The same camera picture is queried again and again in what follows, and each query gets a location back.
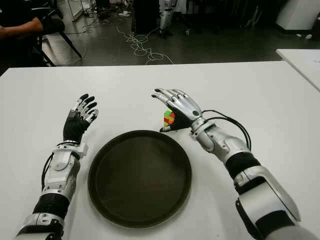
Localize person's bare forearm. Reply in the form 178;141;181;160
0;17;44;40

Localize person's black clothed body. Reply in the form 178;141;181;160
0;0;60;73

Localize robot right hand black silver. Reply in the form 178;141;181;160
150;87;203;133

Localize white tangled floor cable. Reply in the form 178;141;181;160
116;14;175;66

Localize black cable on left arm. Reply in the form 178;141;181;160
41;141;78;192

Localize grey metal leaning stand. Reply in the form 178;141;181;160
246;4;261;28

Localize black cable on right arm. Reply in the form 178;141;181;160
202;109;252;152

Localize white side table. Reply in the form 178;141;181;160
275;48;320;92

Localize white board panel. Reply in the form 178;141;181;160
56;0;97;23

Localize multicoloured Rubik's cube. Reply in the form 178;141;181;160
163;109;176;126

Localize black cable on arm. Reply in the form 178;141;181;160
41;141;78;192
202;109;252;152

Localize black cabinet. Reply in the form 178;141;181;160
133;0;161;35

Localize robot left hand black silver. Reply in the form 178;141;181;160
62;93;100;145

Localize white machine housing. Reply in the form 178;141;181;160
275;0;320;32

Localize round dark brown plate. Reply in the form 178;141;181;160
87;129;193;222

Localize black chair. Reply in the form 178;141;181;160
37;4;83;67

